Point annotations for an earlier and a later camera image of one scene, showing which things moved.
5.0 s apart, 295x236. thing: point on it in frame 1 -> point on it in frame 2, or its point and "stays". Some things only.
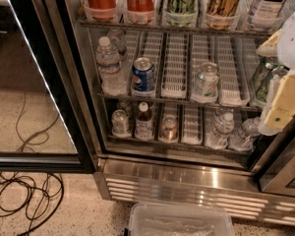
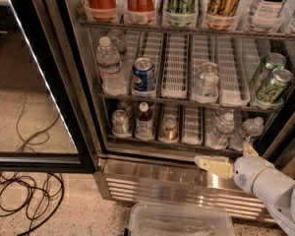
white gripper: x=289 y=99 -> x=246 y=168
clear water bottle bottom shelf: x=223 y=126 stays
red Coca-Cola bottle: x=100 y=2 stays
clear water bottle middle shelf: x=111 y=74 stays
